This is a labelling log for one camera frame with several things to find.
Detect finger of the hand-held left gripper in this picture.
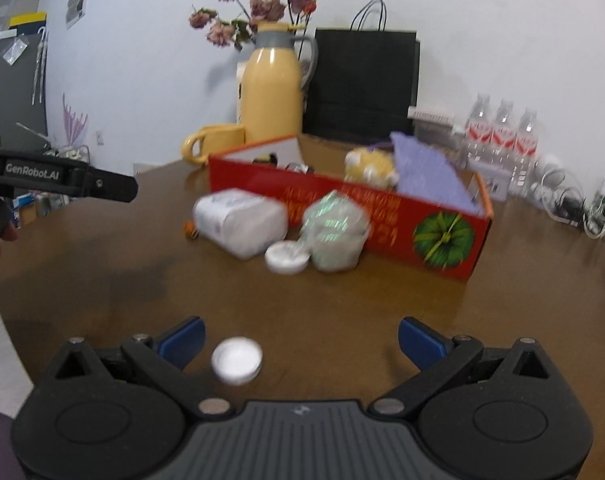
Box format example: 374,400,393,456
80,164,139,204

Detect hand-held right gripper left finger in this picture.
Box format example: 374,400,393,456
45,316,233,418

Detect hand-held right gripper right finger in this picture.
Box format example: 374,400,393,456
369,316,563,418

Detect white round lid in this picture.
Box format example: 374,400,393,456
211,337,264,387

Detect red cardboard box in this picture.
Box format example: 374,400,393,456
207,134,495,283

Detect purple linen pouch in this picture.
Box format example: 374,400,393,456
389,131,475,211

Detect yellow white plush toy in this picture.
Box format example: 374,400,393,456
345,146,400,190

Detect metal storage cart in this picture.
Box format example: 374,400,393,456
12,144,90,211

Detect grey metal cabinet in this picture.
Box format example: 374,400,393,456
0,27,49,148

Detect yellow mug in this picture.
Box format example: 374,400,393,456
182,124,246,165

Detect white plastic bottle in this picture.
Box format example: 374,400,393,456
192,187,289,261

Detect white ribbed bottle cap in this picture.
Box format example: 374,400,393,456
264,241,310,276

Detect yellow box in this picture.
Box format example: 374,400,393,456
8,10,48,28

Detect white printed carton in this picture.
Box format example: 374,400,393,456
236,62,249,126

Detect white rectangular tin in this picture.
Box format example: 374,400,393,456
469,157,513,202

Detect yellow thermos jug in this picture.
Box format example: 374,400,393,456
239,22,319,145

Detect clear container of seeds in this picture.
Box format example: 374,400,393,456
413,120,465,161

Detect white round device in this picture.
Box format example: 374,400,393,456
529,155,563,206

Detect clear water bottle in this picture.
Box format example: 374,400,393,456
507,107,540,198
463,92,493,161
489,99,515,166

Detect flat white card box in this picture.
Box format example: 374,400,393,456
407,105,457,126

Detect dried pink flowers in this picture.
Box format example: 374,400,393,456
189,0,318,51

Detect black paper bag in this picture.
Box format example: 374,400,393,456
302,0,422,145

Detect purple wall decal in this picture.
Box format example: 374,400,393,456
61,92,89,147

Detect wall poster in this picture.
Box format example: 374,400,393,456
65,0,92,30

